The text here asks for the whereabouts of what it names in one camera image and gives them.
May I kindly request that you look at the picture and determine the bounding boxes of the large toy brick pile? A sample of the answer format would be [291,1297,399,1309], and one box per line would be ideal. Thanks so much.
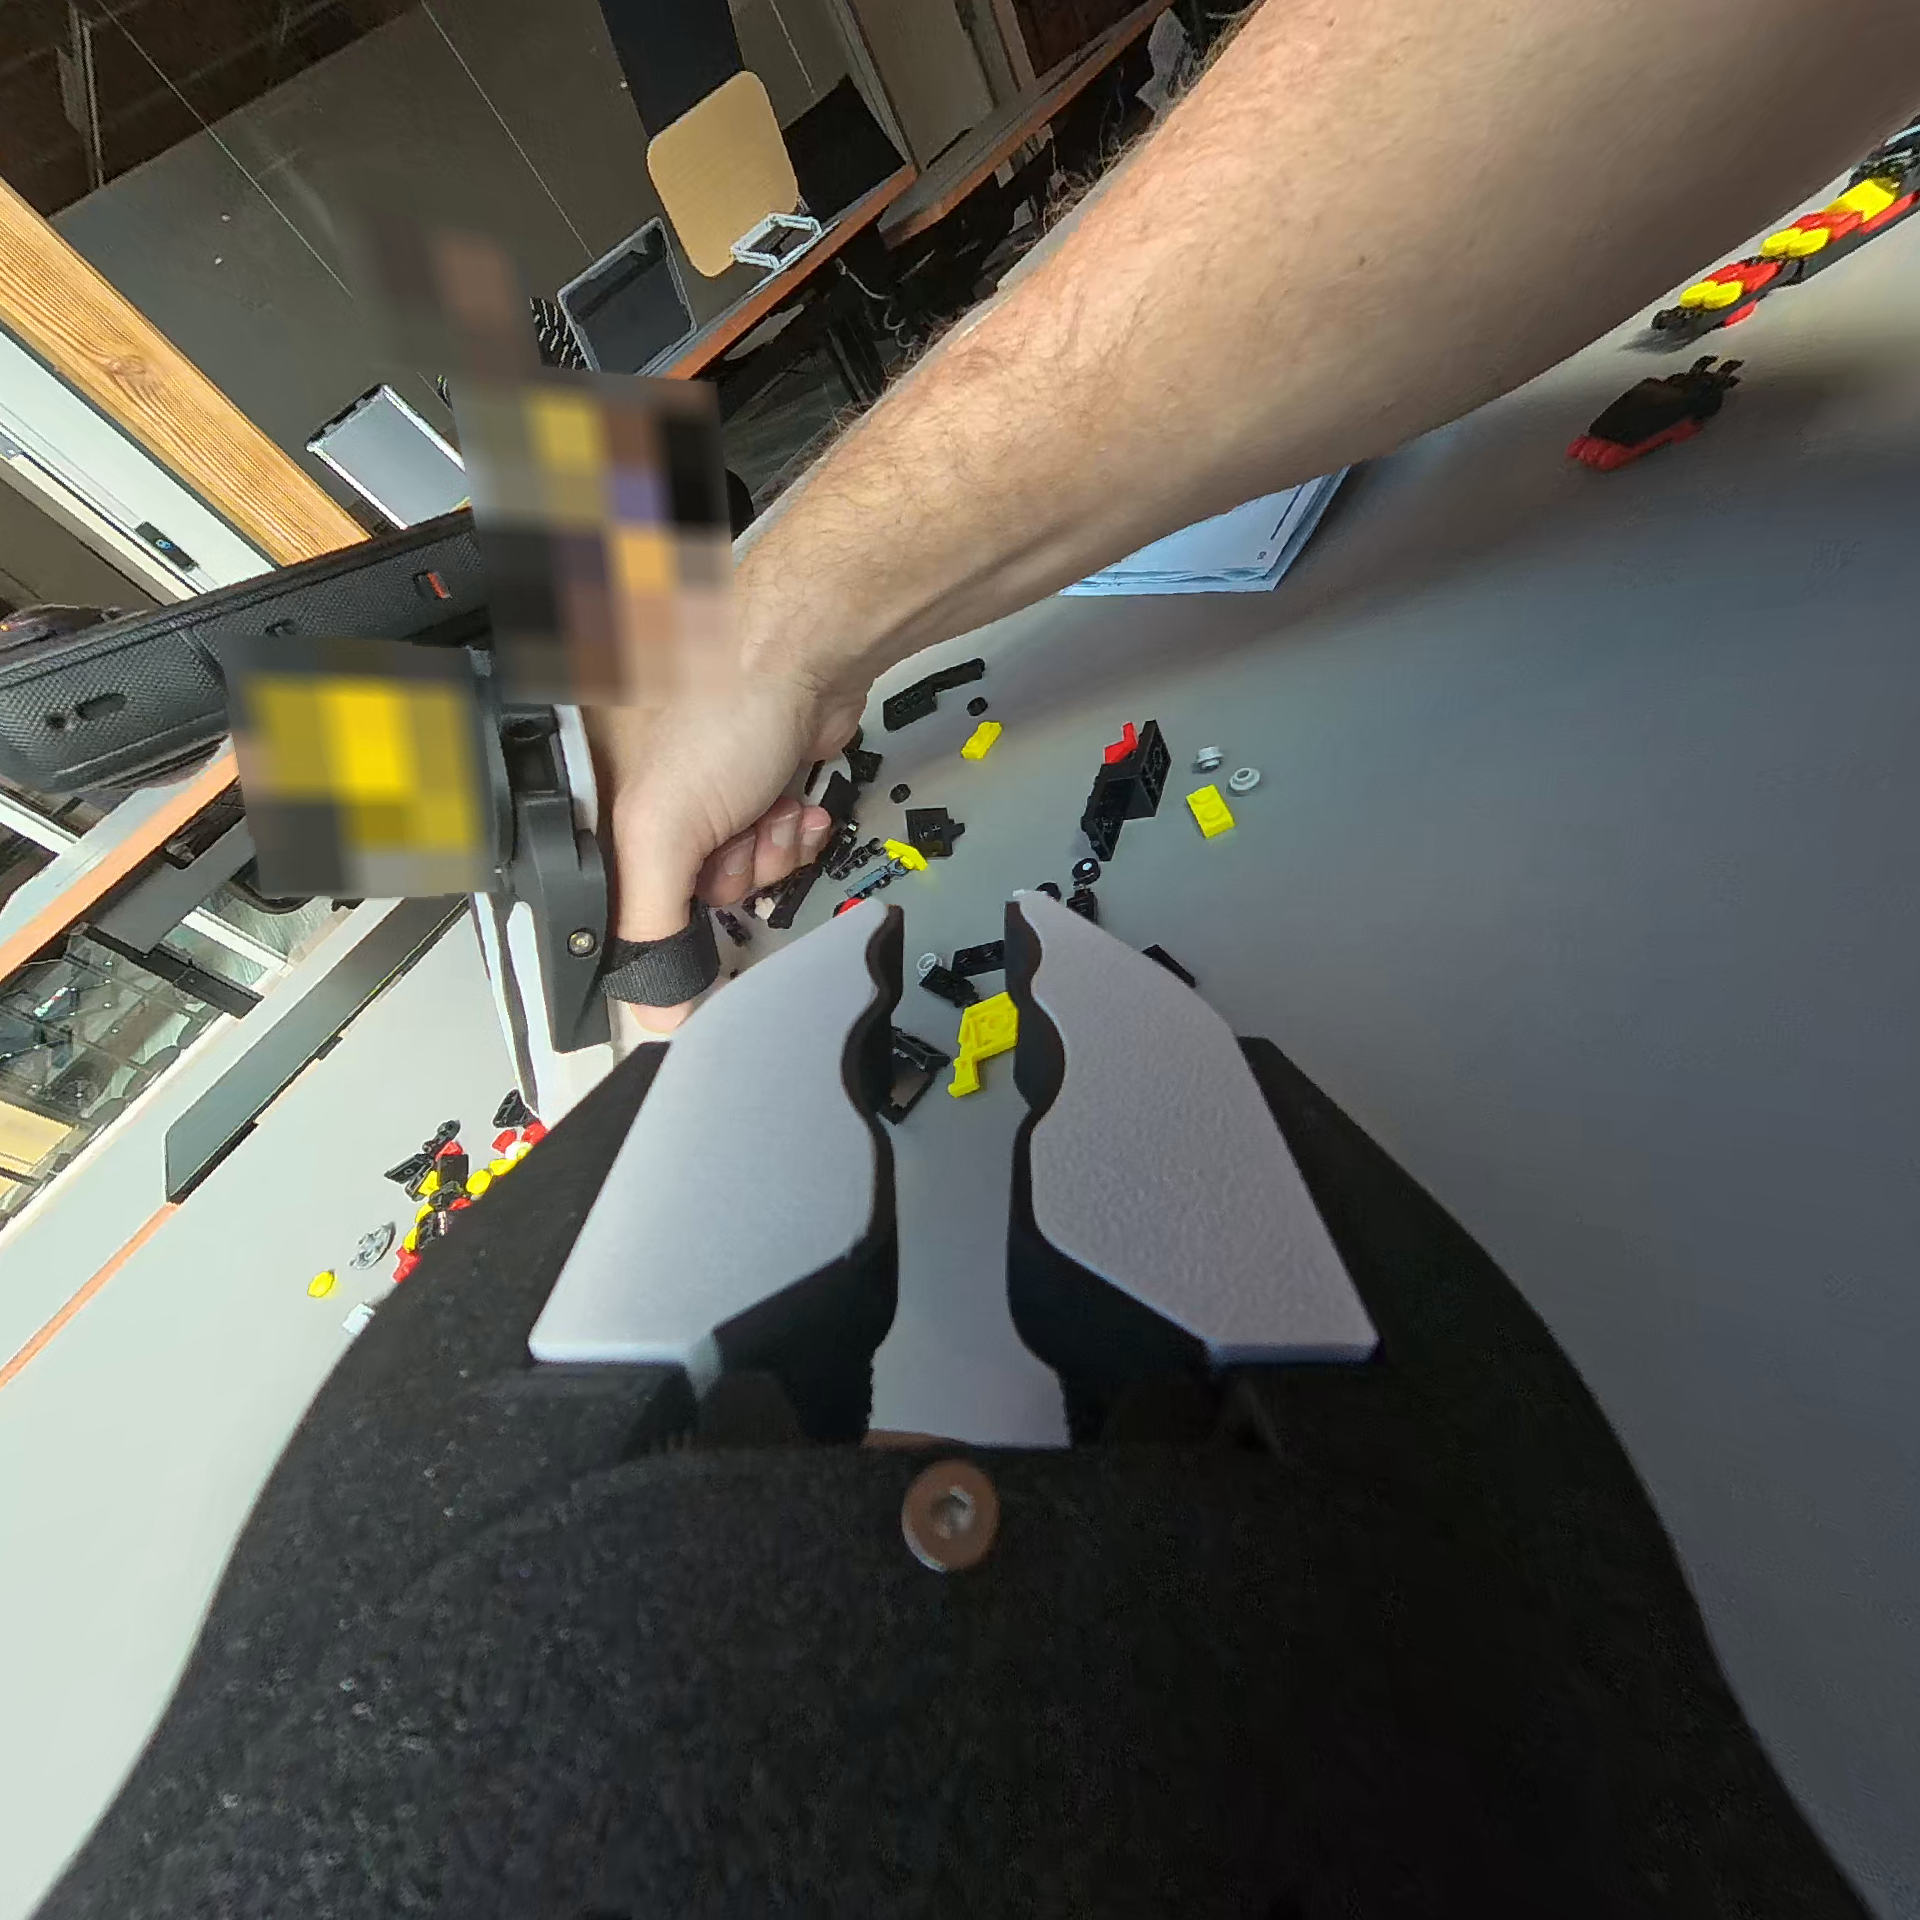
[718,656,1270,1126]

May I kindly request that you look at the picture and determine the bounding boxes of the orange edged background table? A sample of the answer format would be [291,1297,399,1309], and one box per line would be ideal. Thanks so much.
[662,0,1179,383]

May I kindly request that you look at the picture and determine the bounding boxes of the wooden beam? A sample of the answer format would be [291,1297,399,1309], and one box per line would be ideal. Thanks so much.
[0,175,374,565]

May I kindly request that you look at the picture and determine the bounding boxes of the long yellow red brick chain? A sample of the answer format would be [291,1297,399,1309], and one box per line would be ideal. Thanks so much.
[1651,127,1920,336]

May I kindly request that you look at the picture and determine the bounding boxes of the person's right forearm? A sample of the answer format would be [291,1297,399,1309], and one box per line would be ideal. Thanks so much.
[727,0,1920,723]

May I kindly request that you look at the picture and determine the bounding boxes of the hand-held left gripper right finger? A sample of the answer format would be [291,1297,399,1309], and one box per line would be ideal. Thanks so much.
[1002,892,1384,1445]

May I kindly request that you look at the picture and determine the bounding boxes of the grey open storage box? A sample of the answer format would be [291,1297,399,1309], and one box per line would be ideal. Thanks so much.
[555,217,698,376]

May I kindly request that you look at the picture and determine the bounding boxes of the person's right hand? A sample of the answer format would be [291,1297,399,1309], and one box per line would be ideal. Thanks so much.
[587,660,876,1039]

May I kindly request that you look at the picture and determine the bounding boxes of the small toy brick pile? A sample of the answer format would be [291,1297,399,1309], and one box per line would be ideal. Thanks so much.
[307,1088,550,1336]

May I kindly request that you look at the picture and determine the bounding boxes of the light blue instruction booklet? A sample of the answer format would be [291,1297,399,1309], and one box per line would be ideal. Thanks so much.
[1064,464,1354,596]

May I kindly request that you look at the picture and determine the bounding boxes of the black red brick assembly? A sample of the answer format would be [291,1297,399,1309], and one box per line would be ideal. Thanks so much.
[1568,356,1745,475]

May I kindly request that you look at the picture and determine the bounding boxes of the wooden back chair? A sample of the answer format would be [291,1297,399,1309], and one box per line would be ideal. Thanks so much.
[646,67,801,281]

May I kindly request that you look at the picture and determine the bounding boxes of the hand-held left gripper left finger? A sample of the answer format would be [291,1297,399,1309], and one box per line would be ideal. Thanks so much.
[528,900,906,1445]

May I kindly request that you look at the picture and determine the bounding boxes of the grey metal box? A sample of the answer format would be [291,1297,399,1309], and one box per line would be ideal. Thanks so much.
[307,381,472,529]

